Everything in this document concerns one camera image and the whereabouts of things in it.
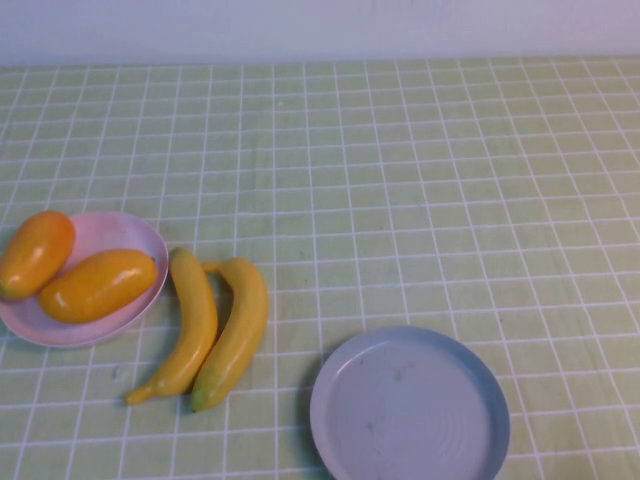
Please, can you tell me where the yellow banana with green tip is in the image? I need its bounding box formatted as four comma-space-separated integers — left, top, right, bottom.
190, 257, 270, 413

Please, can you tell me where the yellow banana with long stem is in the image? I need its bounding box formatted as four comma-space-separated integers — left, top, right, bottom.
125, 247, 220, 406

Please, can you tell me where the glossy yellow mango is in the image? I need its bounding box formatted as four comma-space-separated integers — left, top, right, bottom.
38, 248, 159, 324

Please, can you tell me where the orange mango with green tip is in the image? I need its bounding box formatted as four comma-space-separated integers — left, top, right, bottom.
0, 210, 77, 302

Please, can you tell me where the blue-grey round plate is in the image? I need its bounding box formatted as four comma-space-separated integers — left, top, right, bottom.
309, 325, 512, 480

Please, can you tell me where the pink round plate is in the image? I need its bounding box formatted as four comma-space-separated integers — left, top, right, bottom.
0, 210, 170, 350

